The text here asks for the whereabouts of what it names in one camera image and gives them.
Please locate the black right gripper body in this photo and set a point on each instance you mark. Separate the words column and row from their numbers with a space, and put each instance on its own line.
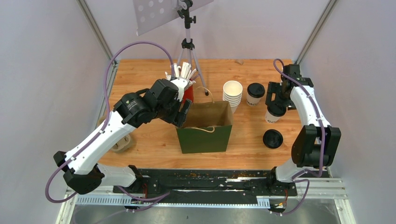
column 281, row 97

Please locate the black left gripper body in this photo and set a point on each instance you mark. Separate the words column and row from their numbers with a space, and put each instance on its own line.
column 171, row 113

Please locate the black plastic cup lid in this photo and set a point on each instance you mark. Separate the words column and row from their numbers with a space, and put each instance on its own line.
column 277, row 110

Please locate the white paper cup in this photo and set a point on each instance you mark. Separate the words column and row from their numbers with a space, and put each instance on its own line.
column 271, row 119
column 252, row 101

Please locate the green paper bag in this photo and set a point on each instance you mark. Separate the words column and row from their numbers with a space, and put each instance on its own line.
column 207, row 128

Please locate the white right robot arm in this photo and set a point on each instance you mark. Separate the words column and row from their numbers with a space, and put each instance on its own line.
column 316, row 144

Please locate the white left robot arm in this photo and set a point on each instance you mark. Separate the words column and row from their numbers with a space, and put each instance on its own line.
column 82, row 171

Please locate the red straw holder cup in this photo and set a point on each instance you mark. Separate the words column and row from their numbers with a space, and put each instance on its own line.
column 188, row 95

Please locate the white wrapped straws bundle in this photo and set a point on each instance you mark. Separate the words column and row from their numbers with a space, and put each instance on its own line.
column 185, row 71

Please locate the black lid stack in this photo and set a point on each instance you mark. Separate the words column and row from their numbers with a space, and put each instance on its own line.
column 272, row 139

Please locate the stack of white paper cups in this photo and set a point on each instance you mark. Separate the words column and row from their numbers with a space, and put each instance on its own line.
column 232, row 92

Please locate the cardboard cup carrier tray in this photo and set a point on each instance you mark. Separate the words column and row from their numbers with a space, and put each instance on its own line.
column 124, row 144

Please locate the white tripod stand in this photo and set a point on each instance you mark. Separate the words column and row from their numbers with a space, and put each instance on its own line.
column 190, row 46

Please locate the white perforated board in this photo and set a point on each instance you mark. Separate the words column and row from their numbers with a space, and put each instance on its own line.
column 151, row 14

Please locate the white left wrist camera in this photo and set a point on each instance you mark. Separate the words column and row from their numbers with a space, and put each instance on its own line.
column 182, row 85

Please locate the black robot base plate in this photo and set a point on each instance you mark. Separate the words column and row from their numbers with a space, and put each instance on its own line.
column 211, row 186

